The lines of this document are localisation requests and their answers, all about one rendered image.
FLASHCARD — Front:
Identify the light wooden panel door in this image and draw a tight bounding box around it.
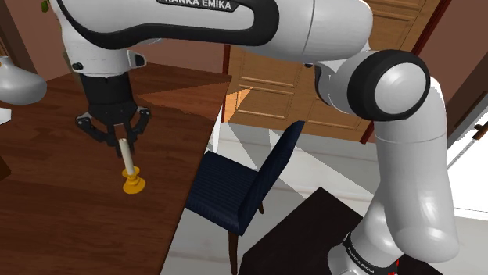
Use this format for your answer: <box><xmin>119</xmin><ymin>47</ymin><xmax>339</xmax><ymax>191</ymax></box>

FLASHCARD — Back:
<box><xmin>222</xmin><ymin>0</ymin><xmax>443</xmax><ymax>144</ymax></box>

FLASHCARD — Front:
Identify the white candle in yellow holder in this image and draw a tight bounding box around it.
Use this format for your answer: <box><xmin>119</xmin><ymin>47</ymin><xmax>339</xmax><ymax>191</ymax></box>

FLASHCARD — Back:
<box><xmin>117</xmin><ymin>137</ymin><xmax>147</xmax><ymax>195</ymax></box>

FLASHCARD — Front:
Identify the brown wooden table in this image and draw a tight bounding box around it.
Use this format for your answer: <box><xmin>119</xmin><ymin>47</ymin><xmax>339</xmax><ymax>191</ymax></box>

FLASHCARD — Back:
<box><xmin>0</xmin><ymin>62</ymin><xmax>233</xmax><ymax>275</ymax></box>

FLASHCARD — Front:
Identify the dark blue chair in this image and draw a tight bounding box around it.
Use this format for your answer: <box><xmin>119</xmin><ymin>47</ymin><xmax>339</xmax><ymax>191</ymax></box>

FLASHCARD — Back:
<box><xmin>185</xmin><ymin>120</ymin><xmax>307</xmax><ymax>275</ymax></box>

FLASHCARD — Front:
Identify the dark robot stand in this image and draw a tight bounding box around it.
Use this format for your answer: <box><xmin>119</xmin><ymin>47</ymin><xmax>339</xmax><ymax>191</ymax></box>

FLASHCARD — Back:
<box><xmin>237</xmin><ymin>186</ymin><xmax>444</xmax><ymax>275</ymax></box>

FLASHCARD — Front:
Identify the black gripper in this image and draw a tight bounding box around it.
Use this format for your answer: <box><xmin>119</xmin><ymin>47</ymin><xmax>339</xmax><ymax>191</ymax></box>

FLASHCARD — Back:
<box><xmin>74</xmin><ymin>71</ymin><xmax>152</xmax><ymax>158</ymax></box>

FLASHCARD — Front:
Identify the grey round vase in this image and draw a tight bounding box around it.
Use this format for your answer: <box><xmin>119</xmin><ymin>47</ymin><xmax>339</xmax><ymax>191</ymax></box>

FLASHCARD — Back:
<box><xmin>0</xmin><ymin>55</ymin><xmax>48</xmax><ymax>106</ymax></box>

